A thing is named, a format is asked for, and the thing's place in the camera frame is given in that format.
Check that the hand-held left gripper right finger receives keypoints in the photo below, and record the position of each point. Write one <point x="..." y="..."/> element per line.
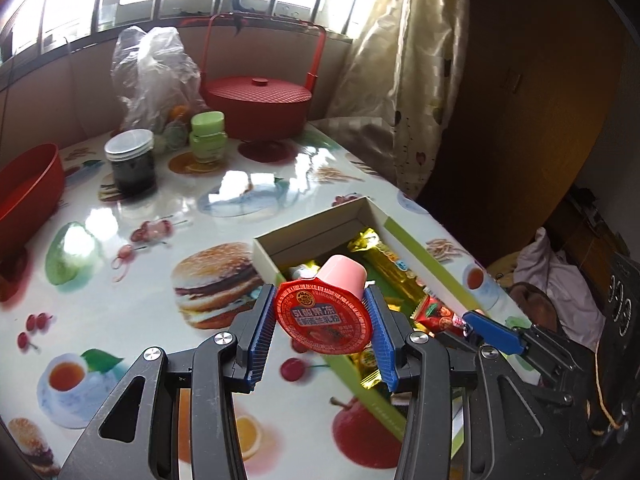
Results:
<point x="380" y="340"/>

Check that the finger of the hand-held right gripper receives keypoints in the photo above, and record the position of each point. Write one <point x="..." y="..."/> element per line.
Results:
<point x="495" y="332"/>

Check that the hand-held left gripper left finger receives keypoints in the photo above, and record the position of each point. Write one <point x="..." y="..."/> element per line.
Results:
<point x="260" y="340"/>

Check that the red snack packet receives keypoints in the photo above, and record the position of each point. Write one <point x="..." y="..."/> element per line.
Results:
<point x="437" y="315"/>

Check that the pink jelly cup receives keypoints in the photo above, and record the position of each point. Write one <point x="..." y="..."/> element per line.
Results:
<point x="320" y="310"/>

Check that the green and white cardboard box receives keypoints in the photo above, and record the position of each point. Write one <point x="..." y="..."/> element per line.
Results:
<point x="320" y="232"/>

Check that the white cloth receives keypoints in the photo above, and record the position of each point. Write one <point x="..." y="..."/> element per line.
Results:
<point x="555" y="280"/>

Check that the printed plastic tablecloth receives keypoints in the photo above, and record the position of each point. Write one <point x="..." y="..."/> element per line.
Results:
<point x="150" y="310"/>

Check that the green cream jar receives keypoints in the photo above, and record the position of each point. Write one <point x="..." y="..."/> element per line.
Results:
<point x="207" y="137"/>

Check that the dark jar with clear lid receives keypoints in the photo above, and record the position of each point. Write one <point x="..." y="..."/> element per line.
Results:
<point x="130" y="165"/>

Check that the brown wooden wardrobe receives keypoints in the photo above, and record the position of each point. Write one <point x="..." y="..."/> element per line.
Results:
<point x="525" y="110"/>

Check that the red oval plastic tray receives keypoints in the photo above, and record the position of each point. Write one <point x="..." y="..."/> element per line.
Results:
<point x="25" y="195"/>

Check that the patterned cream curtain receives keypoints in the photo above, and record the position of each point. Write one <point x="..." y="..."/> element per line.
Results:
<point x="400" y="60"/>

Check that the clear plastic bag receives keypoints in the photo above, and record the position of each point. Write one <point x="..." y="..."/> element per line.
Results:
<point x="150" y="75"/>

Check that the black hook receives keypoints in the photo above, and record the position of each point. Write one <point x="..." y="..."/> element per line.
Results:
<point x="240" y="2"/>

